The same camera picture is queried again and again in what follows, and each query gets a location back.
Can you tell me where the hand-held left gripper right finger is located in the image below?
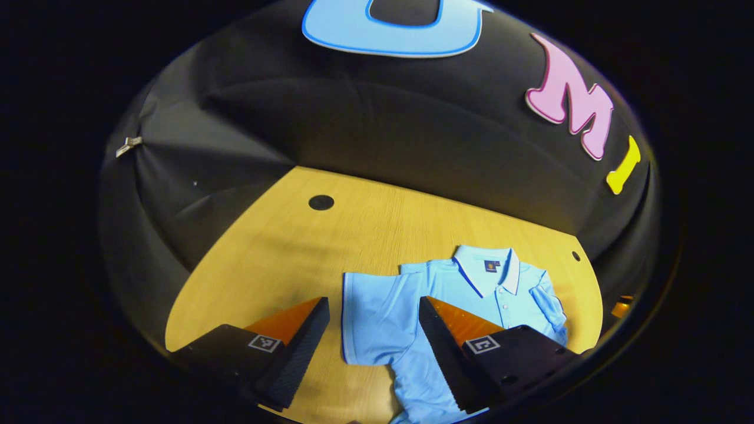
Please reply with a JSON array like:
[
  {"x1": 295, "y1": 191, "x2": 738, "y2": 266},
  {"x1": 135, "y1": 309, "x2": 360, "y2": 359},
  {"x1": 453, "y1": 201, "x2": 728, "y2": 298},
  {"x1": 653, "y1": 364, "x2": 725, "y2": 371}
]
[{"x1": 418, "y1": 296, "x2": 583, "y2": 415}]

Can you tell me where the light blue T-shirt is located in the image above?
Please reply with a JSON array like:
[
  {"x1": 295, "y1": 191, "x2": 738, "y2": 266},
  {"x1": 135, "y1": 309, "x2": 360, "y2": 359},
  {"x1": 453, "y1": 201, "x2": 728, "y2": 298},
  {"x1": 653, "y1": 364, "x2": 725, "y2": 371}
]
[{"x1": 342, "y1": 244, "x2": 569, "y2": 424}]

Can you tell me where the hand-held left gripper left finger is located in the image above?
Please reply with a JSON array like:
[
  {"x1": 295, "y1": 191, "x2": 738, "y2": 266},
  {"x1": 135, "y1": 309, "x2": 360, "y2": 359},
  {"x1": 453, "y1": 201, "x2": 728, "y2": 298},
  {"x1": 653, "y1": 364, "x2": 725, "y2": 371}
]
[{"x1": 170, "y1": 296, "x2": 331, "y2": 412}]

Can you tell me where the black backdrop cloth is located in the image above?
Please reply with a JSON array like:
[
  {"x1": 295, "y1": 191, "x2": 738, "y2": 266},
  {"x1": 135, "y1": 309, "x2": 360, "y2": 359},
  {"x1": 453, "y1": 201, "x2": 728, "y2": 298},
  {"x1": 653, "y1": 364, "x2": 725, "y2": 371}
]
[{"x1": 99, "y1": 0, "x2": 663, "y2": 354}]

